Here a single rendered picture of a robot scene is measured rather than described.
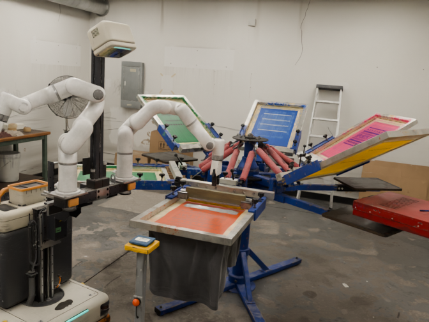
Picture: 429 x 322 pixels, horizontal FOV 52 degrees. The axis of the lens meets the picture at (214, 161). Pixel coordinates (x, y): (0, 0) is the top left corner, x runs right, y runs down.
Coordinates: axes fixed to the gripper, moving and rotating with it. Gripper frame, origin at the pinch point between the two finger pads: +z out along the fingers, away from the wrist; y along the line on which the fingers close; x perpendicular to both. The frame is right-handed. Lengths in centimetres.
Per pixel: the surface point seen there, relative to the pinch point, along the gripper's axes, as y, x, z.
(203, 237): 59, 15, 15
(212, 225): 34.7, 11.5, 16.2
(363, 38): -413, 72, -137
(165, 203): 20.6, -25.0, 13.2
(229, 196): 1.0, 10.5, 7.4
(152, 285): 50, -17, 54
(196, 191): 1.1, -11.9, 7.7
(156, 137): -367, -222, 37
